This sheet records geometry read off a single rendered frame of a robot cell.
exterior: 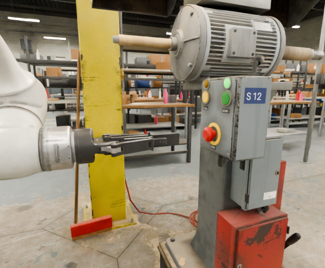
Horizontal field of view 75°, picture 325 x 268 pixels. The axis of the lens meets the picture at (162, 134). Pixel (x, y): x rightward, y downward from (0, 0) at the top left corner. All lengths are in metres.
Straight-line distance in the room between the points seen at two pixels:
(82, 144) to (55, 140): 0.05
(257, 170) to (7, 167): 0.70
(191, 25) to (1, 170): 0.63
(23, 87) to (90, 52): 1.13
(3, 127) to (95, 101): 1.18
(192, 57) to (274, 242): 0.75
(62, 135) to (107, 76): 1.21
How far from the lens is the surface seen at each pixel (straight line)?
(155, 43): 0.78
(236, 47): 0.78
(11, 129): 0.47
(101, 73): 1.62
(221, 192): 0.91
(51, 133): 0.45
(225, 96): 0.53
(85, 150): 0.45
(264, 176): 0.85
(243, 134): 0.53
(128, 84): 5.63
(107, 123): 1.64
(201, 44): 0.72
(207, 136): 0.55
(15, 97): 0.54
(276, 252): 1.04
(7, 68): 0.53
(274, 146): 0.84
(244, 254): 0.93
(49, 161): 0.45
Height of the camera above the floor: 1.09
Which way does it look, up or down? 12 degrees down
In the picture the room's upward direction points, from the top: straight up
